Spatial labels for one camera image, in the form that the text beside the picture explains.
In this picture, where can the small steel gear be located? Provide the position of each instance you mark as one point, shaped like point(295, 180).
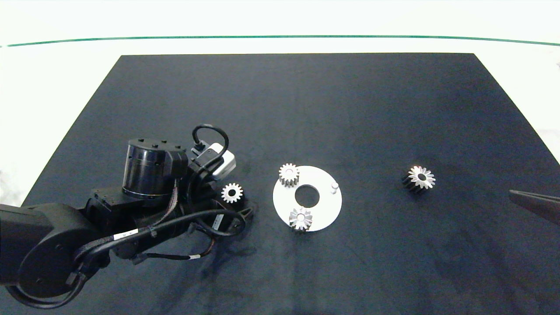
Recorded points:
point(293, 170)
point(306, 215)
point(237, 195)

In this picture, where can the large steel gear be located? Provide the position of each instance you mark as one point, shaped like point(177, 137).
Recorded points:
point(429, 179)

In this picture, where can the round white pin plate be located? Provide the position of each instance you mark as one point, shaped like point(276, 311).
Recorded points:
point(323, 210)

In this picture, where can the dark mat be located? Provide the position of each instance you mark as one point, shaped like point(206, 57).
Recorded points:
point(350, 109)

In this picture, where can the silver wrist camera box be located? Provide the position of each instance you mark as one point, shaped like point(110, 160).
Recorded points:
point(221, 162)

